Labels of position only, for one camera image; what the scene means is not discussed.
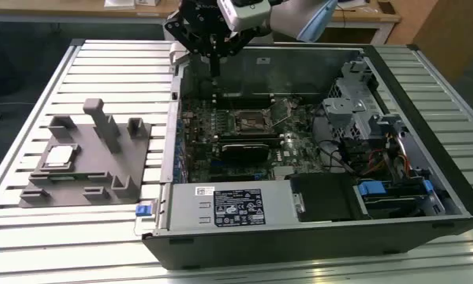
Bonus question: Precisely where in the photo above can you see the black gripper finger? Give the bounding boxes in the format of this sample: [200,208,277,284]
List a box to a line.
[216,25,264,78]
[164,11,217,78]

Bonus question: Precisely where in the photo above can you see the thin wire locking lever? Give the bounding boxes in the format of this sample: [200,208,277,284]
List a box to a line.
[225,93,239,115]

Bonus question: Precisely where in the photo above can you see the metal socket cover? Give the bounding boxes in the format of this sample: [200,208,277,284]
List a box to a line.
[264,99,299,130]

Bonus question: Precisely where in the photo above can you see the silver CPU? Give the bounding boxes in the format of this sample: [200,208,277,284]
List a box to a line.
[43,146,80,167]

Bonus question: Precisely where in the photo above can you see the CPU socket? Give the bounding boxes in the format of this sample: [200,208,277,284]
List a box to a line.
[231,109,275,134]

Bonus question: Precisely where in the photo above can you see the black RAM slot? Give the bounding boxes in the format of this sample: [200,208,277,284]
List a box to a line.
[212,92,275,101]
[219,133,283,139]
[219,137,284,143]
[216,99,275,109]

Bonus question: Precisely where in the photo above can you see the large white box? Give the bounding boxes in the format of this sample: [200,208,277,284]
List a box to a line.
[104,0,137,11]

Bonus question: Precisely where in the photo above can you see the wooden desk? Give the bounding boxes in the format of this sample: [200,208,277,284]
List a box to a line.
[0,0,403,45]

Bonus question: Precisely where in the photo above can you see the perforated metal drive cage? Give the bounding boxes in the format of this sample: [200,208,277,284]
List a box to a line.
[323,57,384,140]

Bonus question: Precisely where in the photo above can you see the black graphics card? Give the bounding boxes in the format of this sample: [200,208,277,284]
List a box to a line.
[219,142,269,163]

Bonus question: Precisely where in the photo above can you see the green motherboard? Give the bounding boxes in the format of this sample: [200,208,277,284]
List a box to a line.
[177,96,328,183]

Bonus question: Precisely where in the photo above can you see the grey parts rack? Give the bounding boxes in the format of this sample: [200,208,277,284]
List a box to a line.
[19,98,153,208]

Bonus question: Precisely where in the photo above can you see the small silver chipset heatsink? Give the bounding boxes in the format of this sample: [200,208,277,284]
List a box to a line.
[273,165,297,180]

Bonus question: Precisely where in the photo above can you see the wooden cabinet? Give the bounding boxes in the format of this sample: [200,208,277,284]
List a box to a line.
[385,0,473,85]

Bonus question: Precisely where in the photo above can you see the green RAM stick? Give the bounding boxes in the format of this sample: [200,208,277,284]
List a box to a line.
[49,173,105,181]

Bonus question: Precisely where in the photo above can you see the black plastic shroud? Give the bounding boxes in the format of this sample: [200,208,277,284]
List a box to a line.
[289,173,369,222]

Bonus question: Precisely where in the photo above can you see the grey power supply unit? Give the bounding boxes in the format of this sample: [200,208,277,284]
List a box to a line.
[169,180,300,230]

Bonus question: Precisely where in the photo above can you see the blue case latch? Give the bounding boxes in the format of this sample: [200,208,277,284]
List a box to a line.
[136,202,153,218]

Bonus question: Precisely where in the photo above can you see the hard disk in blue carrier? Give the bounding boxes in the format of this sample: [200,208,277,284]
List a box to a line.
[359,180,427,202]

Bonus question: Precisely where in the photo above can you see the black open PC case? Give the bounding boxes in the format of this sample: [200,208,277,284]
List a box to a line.
[133,41,473,270]

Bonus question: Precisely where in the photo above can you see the metal disk bay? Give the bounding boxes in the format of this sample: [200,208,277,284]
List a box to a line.
[352,177,447,220]

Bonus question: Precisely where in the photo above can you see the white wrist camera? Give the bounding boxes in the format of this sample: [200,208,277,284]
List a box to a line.
[216,0,275,32]

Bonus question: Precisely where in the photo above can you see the orange and red wires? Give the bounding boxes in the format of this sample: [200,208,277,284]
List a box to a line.
[363,133,413,178]

